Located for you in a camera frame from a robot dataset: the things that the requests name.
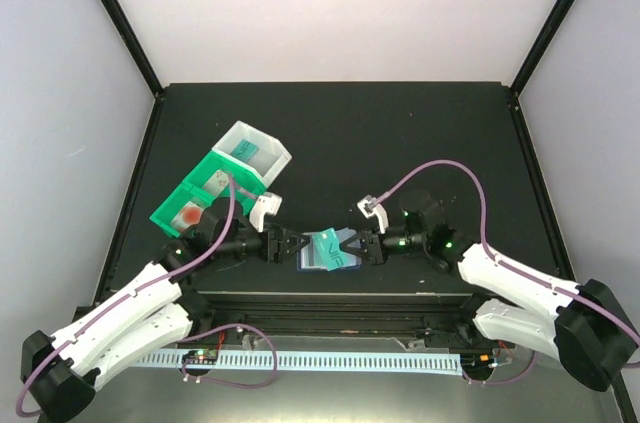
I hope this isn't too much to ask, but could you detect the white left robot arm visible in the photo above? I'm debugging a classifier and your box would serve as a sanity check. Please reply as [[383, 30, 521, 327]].
[[16, 193, 311, 422]]

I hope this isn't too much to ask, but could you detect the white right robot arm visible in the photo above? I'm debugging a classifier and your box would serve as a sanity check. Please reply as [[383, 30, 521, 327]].
[[329, 191, 639, 392]]

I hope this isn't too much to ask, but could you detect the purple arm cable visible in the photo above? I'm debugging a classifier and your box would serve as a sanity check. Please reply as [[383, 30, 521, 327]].
[[379, 159, 640, 387], [14, 171, 278, 418]]

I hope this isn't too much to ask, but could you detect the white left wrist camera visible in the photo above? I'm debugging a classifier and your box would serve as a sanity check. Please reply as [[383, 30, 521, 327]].
[[249, 192, 283, 233]]

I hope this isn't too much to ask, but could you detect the black frame post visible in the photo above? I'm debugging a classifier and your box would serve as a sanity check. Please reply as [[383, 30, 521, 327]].
[[510, 0, 576, 97], [100, 0, 163, 97]]

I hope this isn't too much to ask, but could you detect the green middle storage bin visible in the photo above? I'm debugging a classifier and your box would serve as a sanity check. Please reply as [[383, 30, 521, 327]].
[[183, 151, 266, 215]]

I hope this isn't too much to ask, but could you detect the navy blue card holder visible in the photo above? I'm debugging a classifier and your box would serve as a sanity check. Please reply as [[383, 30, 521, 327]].
[[298, 228, 361, 272]]

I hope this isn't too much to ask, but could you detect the white red card in bin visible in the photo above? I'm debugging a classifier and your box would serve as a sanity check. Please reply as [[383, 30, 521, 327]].
[[170, 201, 203, 233]]

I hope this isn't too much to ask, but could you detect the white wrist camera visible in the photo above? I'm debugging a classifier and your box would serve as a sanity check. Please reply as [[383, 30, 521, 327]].
[[357, 195, 389, 234], [249, 192, 283, 233]]

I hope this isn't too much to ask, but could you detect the black frame post left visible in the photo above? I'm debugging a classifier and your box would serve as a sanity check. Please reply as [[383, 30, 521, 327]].
[[100, 0, 163, 97]]

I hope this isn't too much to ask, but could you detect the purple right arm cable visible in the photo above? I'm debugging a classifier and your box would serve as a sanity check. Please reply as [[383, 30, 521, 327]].
[[379, 159, 640, 387]]

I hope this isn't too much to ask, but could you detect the teal vip card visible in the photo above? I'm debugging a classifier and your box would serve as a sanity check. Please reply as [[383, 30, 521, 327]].
[[309, 228, 358, 272], [231, 139, 259, 162]]

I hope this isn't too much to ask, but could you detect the white storage bin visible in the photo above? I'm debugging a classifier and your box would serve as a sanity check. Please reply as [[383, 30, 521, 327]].
[[212, 121, 292, 188]]

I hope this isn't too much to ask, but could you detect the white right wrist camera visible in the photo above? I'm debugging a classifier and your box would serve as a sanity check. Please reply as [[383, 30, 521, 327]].
[[357, 195, 389, 234]]

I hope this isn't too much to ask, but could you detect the white slotted cable duct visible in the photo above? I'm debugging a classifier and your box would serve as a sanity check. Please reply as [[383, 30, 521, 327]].
[[134, 349, 462, 376]]

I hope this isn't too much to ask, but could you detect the green end storage bin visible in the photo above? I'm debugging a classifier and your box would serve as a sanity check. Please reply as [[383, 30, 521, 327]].
[[149, 183, 214, 237]]

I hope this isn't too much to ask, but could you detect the black frame post right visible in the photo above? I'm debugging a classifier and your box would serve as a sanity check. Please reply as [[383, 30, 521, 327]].
[[510, 0, 576, 97]]

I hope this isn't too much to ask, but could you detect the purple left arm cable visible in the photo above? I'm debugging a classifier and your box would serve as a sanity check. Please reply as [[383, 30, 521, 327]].
[[14, 171, 278, 418]]

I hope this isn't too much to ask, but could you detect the teal VIP card in bin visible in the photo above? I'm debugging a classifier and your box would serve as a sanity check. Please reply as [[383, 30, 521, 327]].
[[231, 139, 259, 162]]

